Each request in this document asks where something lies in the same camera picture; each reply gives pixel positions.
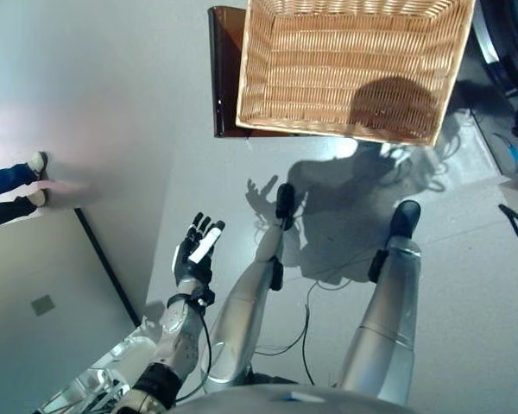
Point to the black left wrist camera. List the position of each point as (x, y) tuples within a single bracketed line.
[(205, 298)]

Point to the grey square socket plate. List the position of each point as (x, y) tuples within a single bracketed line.
[(42, 305)]

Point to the grey front-load washing machine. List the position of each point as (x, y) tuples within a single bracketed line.
[(513, 26)]

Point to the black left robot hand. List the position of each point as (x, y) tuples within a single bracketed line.
[(194, 267)]

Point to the silver robot torso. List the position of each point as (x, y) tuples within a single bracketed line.
[(293, 401)]

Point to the rectangular wicker laundry basket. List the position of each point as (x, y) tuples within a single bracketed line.
[(328, 64)]

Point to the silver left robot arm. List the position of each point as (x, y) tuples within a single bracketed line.
[(181, 340)]

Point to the person legs dark trousers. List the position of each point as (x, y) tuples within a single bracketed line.
[(8, 181)]

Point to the silver right robot leg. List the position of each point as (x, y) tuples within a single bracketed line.
[(384, 323)]

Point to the glossy brown stand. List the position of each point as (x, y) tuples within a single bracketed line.
[(224, 64)]

